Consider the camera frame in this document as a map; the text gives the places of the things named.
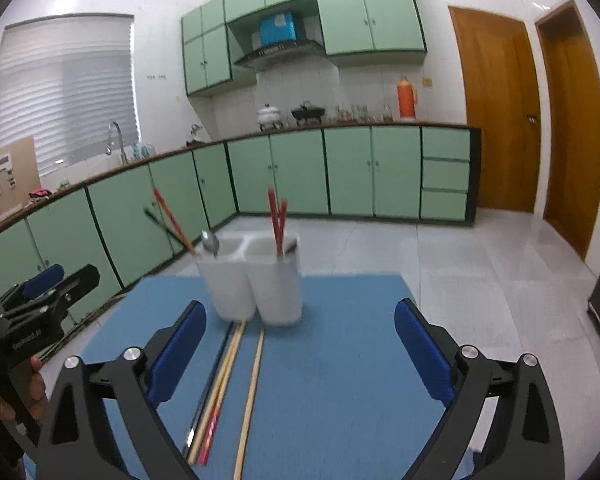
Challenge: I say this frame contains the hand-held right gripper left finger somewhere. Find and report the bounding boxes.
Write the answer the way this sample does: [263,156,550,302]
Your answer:
[36,300,207,480]

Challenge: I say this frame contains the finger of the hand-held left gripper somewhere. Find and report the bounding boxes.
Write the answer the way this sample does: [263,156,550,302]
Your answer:
[55,266,102,311]
[22,265,65,301]

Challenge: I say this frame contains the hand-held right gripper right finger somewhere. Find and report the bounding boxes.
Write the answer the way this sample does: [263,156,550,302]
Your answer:
[394,298,567,480]

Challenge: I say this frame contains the black chopstick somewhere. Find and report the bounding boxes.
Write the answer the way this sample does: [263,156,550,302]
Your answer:
[182,322,233,457]
[143,207,197,257]

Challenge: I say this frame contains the metal spoon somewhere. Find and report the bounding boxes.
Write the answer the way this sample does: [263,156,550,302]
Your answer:
[201,230,221,259]

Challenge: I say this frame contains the white double utensil holder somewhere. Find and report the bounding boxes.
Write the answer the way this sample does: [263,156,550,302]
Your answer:
[196,232,303,325]

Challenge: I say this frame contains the person's left hand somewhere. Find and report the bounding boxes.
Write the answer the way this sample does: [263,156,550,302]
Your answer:
[0,355,49,423]

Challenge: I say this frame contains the blue table mat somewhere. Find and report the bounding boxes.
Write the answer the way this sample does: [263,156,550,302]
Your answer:
[22,272,473,480]

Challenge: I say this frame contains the cardboard box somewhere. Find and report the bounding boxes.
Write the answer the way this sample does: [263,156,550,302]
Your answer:
[0,136,42,233]

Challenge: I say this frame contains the chrome kitchen faucet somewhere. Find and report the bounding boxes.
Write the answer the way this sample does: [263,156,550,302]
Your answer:
[105,121,128,165]

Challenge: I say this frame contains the white window blind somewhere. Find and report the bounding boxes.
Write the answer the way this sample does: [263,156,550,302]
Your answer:
[0,14,142,177]

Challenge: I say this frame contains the green base cabinets with counter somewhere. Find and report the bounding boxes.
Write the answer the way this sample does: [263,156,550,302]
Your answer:
[0,122,482,321]

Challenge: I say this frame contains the white cooking pot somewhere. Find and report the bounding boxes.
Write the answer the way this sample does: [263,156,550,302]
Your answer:
[256,103,283,130]

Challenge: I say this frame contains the orange thermos flask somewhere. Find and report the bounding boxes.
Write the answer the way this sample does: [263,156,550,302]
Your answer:
[397,75,418,120]

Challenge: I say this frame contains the black wok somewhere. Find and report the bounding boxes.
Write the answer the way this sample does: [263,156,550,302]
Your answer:
[290,102,326,126]

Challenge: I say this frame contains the plain wooden door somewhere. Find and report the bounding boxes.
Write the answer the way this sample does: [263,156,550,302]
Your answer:
[534,0,600,261]

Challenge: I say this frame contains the range hood with blue film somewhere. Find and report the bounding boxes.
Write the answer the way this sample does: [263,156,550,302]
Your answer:
[232,10,327,72]

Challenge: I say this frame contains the wooden door with handle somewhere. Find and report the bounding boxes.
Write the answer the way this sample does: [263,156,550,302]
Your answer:
[448,5,542,213]

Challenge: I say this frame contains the green wall cabinets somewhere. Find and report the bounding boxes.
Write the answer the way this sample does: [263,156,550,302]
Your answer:
[181,0,428,98]

